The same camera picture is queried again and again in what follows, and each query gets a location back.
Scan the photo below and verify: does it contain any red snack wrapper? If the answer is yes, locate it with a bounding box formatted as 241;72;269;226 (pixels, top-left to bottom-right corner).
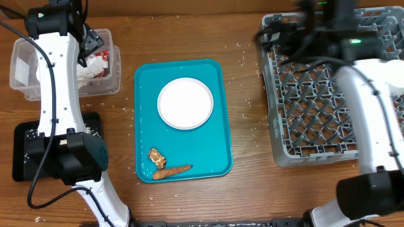
93;50;109;79

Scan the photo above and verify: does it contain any white tissue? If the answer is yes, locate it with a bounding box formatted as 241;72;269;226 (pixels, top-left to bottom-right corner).
77;56;107;88

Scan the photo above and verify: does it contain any white napkin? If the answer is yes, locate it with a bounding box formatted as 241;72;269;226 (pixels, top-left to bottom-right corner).
35;63;40;83

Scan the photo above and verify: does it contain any large white plate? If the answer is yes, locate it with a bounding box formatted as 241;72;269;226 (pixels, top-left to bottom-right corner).
157;78;214;130

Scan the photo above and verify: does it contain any brown walnut piece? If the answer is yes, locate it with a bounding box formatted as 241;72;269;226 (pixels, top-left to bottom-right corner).
148;148;167;170

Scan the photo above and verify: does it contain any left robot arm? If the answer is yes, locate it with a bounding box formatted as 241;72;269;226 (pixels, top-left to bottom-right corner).
25;0;135;226

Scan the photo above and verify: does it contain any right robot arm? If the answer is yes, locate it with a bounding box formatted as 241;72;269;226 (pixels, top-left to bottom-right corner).
254;21;403;226

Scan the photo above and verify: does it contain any grey dishwasher rack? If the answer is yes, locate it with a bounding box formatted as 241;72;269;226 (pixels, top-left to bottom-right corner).
257;6;403;167

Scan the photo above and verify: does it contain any clear plastic bin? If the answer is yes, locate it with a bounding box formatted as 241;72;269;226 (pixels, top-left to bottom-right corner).
9;28;121;101

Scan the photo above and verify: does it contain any black plastic tray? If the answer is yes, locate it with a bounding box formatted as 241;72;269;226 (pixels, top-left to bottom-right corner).
12;112;104;182

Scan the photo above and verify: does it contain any pile of white rice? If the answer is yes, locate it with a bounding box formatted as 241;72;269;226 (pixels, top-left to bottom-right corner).
23;124;103;164

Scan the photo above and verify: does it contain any teal plastic tray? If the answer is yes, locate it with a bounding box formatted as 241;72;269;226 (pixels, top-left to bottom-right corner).
134;59;233;183

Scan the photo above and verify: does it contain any orange carrot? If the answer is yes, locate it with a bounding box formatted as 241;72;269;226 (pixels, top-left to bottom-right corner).
153;165;193;180

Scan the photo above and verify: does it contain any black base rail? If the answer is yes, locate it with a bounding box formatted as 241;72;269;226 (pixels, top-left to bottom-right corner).
136;218;302;227

